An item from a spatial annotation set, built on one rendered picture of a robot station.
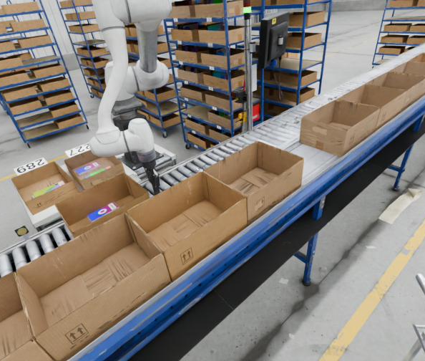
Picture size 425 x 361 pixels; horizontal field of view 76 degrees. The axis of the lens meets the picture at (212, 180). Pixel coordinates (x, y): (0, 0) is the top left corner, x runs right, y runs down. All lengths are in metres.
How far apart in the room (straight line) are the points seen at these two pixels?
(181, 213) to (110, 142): 0.46
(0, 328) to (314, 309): 1.63
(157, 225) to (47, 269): 0.44
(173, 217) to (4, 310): 0.68
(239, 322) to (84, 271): 1.09
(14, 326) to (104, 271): 0.31
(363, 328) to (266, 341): 0.59
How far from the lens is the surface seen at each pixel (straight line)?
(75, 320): 0.93
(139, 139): 1.33
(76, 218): 1.68
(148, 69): 1.78
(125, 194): 1.72
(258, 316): 1.96
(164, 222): 1.27
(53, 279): 1.20
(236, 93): 2.15
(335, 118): 2.12
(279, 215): 1.22
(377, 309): 2.15
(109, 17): 1.36
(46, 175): 2.26
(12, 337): 1.18
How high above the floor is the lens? 1.73
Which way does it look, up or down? 35 degrees down
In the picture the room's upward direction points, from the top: 7 degrees counter-clockwise
